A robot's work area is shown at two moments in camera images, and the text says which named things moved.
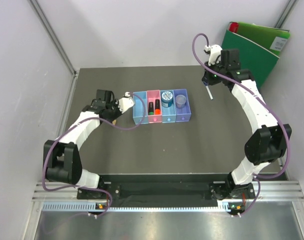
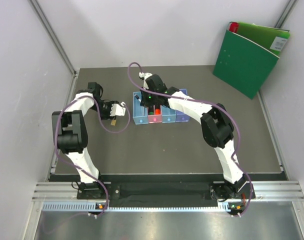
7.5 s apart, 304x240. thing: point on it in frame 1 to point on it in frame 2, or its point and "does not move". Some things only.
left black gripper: [114, 103] does not move
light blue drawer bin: [138, 107] does not move
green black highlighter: [151, 111] does not move
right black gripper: [206, 77] to [144, 103]
